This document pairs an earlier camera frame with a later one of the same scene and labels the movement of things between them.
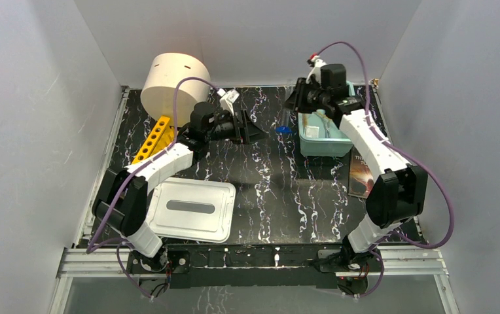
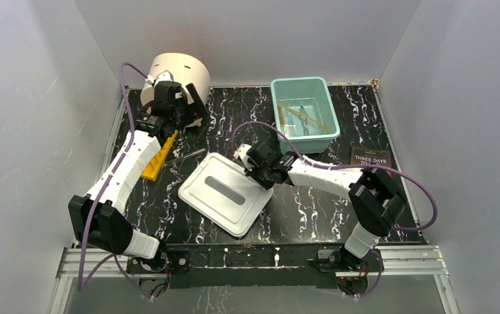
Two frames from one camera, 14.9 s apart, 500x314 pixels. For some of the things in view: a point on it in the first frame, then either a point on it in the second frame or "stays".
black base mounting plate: x=254 y=265 stays
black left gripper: x=239 y=128 → x=187 y=106
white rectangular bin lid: x=192 y=209 → x=224 y=193
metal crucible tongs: x=327 y=123 → x=303 y=121
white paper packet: x=312 y=131 → x=289 y=130
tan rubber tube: x=322 y=112 → x=308 y=118
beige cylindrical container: x=158 y=93 stays
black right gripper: x=295 y=100 → x=250 y=172
